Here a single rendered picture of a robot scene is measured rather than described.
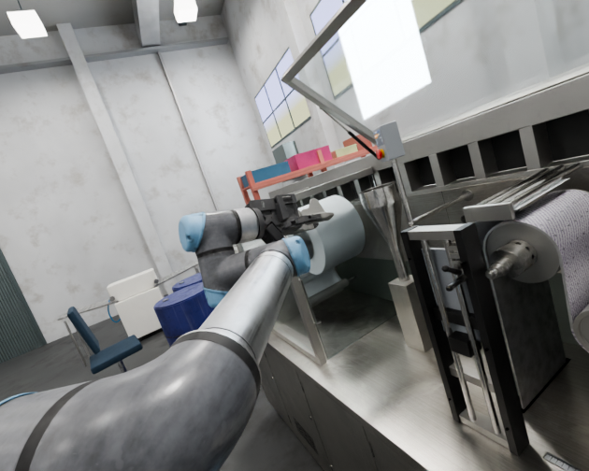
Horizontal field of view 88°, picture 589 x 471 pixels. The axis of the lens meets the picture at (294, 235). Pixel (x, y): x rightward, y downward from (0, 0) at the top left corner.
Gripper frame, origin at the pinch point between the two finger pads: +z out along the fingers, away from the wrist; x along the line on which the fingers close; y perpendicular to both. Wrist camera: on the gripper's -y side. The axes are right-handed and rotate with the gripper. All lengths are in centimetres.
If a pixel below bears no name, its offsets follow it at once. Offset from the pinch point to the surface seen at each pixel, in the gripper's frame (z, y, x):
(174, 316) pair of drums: 9, 1, 262
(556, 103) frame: 51, 11, -40
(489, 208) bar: 19.8, -10.6, -29.3
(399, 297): 41, -28, 21
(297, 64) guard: 15, 56, 4
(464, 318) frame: 15.8, -31.6, -17.0
